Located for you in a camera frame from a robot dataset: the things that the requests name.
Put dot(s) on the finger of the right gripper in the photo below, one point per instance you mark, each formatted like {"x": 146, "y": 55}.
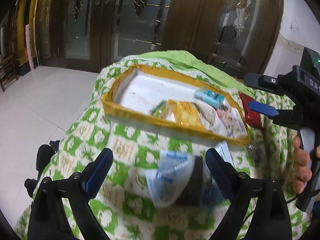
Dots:
{"x": 262, "y": 108}

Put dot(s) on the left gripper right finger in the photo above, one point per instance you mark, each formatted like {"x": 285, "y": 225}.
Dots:
{"x": 230, "y": 182}

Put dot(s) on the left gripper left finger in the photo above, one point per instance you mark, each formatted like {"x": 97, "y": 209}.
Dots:
{"x": 95, "y": 173}

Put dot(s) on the yellow-dotted tissue pack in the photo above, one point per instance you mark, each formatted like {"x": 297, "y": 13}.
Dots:
{"x": 233, "y": 123}

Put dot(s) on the silver white foil sachet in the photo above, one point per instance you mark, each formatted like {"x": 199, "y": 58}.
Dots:
{"x": 224, "y": 152}

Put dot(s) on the black item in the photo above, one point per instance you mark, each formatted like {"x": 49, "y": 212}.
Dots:
{"x": 191, "y": 195}

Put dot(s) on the teal tissue pack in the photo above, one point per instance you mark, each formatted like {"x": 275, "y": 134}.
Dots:
{"x": 212, "y": 98}

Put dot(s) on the white tissue pack red label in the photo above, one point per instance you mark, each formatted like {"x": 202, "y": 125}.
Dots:
{"x": 209, "y": 118}

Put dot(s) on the blue white foil sachet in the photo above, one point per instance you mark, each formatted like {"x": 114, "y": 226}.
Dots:
{"x": 167, "y": 182}

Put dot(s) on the yellow cheese cracker pack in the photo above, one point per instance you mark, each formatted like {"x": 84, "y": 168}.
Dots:
{"x": 186, "y": 114}

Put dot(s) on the small bag yellow green sticks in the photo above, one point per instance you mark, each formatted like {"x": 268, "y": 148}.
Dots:
{"x": 160, "y": 109}

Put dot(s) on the right hand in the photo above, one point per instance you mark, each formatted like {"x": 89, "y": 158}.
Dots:
{"x": 300, "y": 166}

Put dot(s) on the red wrapped packet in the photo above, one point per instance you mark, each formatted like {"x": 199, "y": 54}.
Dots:
{"x": 252, "y": 118}

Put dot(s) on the green patterned quilt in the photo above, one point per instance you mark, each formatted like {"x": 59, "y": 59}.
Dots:
{"x": 122, "y": 206}

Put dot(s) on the black chair part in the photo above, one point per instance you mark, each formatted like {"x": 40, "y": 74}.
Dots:
{"x": 44, "y": 155}

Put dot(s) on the white foam tray gold tape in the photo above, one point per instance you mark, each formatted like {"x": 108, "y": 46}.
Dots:
{"x": 138, "y": 89}

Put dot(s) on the wooden chair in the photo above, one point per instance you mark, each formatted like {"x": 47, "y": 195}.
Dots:
{"x": 8, "y": 71}

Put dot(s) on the wooden glass door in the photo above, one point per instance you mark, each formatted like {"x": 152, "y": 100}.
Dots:
{"x": 236, "y": 36}

